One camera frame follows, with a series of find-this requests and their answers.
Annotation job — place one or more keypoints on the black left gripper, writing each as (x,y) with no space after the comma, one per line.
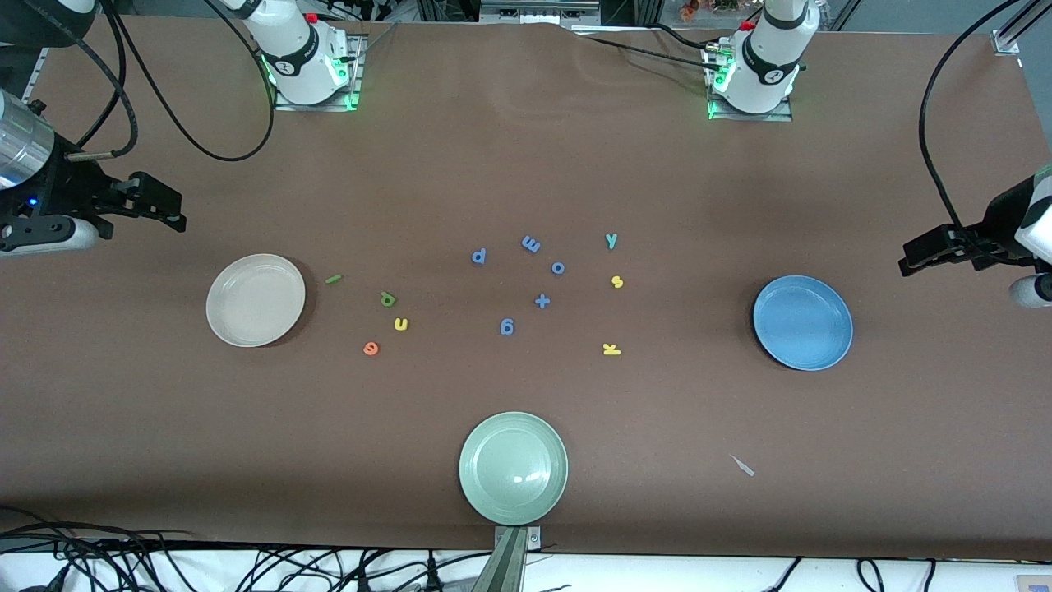
(996,224)

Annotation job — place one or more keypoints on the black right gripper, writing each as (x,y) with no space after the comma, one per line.
(59,191)

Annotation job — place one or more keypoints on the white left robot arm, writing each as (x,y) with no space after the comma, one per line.
(768,66)

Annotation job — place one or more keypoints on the beige round plate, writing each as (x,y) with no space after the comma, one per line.
(255,300)

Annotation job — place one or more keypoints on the blue round plate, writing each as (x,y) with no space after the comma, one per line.
(803,322)

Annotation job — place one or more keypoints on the small white paper scrap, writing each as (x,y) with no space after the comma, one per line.
(744,467)

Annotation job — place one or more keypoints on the blue foam letter p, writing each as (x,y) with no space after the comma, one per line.
(485,256)

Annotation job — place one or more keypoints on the brown table cover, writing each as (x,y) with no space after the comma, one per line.
(526,148)

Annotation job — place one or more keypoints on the blue foam letter m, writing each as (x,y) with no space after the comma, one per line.
(531,244)

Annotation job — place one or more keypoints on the grey metal box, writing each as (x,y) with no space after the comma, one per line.
(538,11)

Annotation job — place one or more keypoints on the pale green round plate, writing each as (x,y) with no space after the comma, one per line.
(514,469)

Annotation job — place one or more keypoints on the aluminium table edge rail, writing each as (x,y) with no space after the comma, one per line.
(37,74)

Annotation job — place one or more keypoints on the aluminium frame profile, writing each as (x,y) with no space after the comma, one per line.
(1007,39)

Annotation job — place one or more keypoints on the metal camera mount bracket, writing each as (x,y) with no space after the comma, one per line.
(509,563)

